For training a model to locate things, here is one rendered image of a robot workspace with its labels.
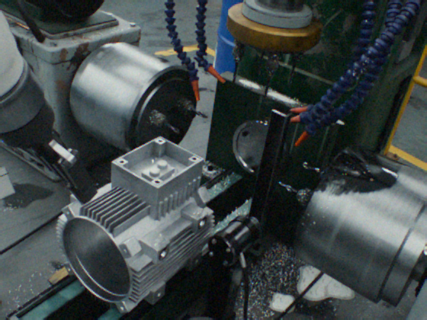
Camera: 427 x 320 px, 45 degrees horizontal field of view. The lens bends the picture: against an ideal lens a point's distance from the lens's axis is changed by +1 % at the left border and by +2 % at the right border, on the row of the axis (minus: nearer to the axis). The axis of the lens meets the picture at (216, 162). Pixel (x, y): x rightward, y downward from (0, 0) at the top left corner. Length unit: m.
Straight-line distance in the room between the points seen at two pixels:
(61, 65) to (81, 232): 0.45
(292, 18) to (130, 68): 0.39
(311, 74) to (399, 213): 0.45
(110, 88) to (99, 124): 0.09
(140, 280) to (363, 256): 0.37
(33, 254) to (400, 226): 0.75
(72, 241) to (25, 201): 0.43
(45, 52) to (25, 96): 0.59
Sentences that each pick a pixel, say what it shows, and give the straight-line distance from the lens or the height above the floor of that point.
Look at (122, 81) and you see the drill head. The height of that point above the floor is 1.13.
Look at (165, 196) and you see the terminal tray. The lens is 0.81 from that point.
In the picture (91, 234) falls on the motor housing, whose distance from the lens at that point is 0.93.
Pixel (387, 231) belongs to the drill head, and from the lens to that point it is 0.87.
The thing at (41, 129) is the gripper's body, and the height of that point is 1.27.
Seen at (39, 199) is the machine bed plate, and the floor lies 0.80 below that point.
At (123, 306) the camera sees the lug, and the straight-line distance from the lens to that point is 0.86.
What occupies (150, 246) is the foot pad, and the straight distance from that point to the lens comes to 0.79.
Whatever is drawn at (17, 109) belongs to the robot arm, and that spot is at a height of 1.31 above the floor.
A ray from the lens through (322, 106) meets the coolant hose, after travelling 0.86.
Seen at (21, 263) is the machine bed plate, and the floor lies 0.80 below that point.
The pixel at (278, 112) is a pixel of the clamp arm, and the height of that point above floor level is 1.25.
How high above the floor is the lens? 1.62
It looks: 33 degrees down
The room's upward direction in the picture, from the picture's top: 9 degrees clockwise
